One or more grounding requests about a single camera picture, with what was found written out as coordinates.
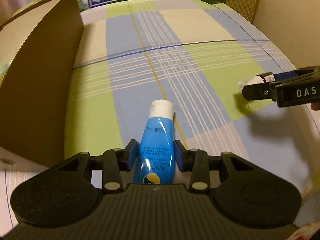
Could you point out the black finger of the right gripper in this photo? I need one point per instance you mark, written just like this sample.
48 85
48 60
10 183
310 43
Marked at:
264 91
295 73

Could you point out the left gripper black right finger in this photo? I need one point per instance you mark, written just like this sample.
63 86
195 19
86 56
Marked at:
196 162

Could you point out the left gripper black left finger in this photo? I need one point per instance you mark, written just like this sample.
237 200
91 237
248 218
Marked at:
115 161

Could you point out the small dark spray bottle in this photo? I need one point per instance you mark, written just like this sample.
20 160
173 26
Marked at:
260 78

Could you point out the blue tube white cap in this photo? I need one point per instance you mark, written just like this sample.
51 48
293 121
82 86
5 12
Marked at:
156 157

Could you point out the right human hand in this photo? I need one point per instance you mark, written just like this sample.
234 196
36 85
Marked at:
315 106

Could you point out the plaid blue green tablecloth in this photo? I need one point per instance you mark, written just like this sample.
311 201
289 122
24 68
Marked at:
192 54

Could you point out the brown cardboard storage box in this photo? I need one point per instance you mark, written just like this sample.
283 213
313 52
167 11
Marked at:
33 109

